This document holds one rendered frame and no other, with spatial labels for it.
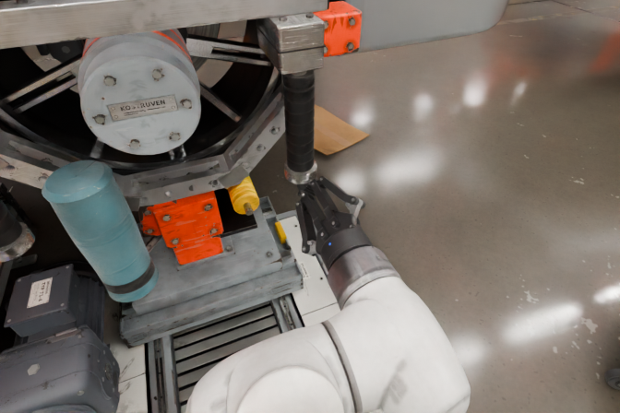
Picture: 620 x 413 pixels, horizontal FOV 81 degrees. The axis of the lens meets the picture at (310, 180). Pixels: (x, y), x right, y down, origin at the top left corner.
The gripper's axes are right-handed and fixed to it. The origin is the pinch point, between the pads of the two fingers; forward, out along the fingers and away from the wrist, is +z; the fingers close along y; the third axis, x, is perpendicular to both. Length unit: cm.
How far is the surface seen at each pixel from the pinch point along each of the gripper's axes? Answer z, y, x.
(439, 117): 94, 36, -126
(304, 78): -13.2, 15.0, 21.4
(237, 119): 19.6, -3.3, 7.8
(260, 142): 9.2, -1.5, 6.4
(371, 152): 78, -1, -89
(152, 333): 11, -64, -8
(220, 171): 9.4, -10.9, 8.8
